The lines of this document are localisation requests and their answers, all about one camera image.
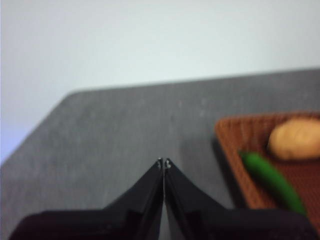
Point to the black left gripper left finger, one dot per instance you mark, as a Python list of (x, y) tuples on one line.
[(125, 220)]

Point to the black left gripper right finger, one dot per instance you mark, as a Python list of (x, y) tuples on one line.
[(212, 222)]

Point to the green chili pepper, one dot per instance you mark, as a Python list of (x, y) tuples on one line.
[(265, 170)]

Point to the brown wicker basket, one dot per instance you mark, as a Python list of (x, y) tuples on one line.
[(307, 180)]

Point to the yellow-brown potato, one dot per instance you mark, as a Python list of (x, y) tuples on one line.
[(295, 140)]

